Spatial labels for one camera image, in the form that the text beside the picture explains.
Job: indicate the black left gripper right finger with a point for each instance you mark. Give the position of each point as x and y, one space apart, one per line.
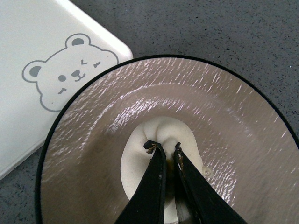
196 201

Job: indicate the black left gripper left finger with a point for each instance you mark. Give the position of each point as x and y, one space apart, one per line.
147 204

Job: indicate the white steamed bun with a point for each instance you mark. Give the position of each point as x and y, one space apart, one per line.
168 132

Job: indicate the beige plate black rim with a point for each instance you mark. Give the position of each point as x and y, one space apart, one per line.
241 136

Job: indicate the cream bear print tray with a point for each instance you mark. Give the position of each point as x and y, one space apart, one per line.
49 49

